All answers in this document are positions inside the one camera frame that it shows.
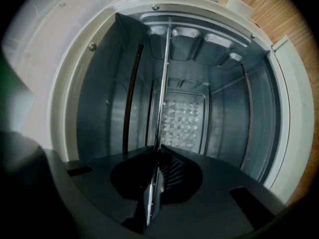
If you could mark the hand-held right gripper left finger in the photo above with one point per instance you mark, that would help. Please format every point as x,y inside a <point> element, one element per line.
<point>99,195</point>

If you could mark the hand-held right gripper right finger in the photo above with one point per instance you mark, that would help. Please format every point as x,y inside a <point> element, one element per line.
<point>214,208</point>

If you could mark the dark metal baking tray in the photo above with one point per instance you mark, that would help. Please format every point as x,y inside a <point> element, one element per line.
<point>147,208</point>

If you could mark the cream toaster oven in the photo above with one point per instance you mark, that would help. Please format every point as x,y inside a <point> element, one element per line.
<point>104,66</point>

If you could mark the oven heating rod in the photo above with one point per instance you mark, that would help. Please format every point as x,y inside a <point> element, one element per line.
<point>249,108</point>
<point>131,96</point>

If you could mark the cream toaster oven door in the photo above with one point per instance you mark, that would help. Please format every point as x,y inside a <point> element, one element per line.
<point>294,113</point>

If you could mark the cream oven knob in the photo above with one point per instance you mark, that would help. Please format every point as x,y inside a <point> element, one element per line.
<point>239,7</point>

